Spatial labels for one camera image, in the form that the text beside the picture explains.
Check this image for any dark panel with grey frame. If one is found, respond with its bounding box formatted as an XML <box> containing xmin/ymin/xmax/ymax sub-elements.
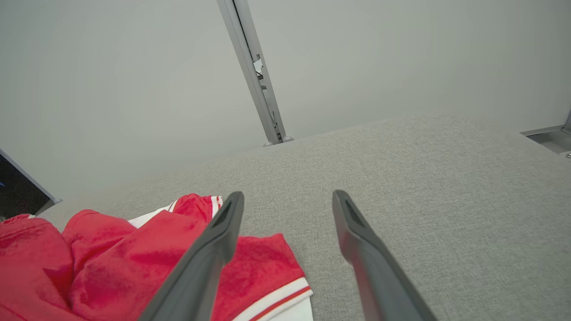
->
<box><xmin>0</xmin><ymin>149</ymin><xmax>62</xmax><ymax>222</ymax></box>

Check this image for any silver metal leg with caster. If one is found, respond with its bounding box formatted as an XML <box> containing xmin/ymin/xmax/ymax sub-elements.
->
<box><xmin>519</xmin><ymin>109</ymin><xmax>571</xmax><ymax>159</ymax></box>

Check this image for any red Bulls basketball jersey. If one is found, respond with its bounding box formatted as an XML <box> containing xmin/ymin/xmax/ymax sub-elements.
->
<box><xmin>62</xmin><ymin>193</ymin><xmax>314</xmax><ymax>321</ymax></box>

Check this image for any red basketball shorts white trim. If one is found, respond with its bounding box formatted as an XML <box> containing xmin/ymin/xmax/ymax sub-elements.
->
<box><xmin>0</xmin><ymin>214</ymin><xmax>79</xmax><ymax>321</ymax></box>

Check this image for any grey metal partition post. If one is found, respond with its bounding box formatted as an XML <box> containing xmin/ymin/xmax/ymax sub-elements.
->
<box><xmin>217</xmin><ymin>0</ymin><xmax>287</xmax><ymax>146</ymax></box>

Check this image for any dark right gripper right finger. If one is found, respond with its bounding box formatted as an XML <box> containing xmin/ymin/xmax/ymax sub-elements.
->
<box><xmin>332</xmin><ymin>190</ymin><xmax>438</xmax><ymax>321</ymax></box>

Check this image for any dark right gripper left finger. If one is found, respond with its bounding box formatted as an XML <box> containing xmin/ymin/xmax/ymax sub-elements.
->
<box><xmin>139</xmin><ymin>191</ymin><xmax>245</xmax><ymax>321</ymax></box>

